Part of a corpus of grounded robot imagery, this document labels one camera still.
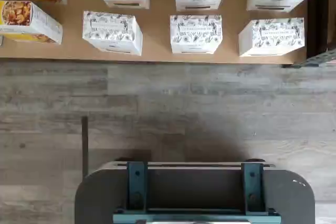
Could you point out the brown fibreboard shelf board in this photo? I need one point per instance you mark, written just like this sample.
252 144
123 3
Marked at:
157 58

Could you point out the thin dark metal rod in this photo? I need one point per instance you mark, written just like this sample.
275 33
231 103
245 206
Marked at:
84 142

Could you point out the teal metal mounting frame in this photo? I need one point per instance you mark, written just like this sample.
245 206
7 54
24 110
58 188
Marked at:
136 182

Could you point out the dark grey robot base platform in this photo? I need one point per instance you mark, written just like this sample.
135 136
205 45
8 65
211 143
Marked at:
105 197

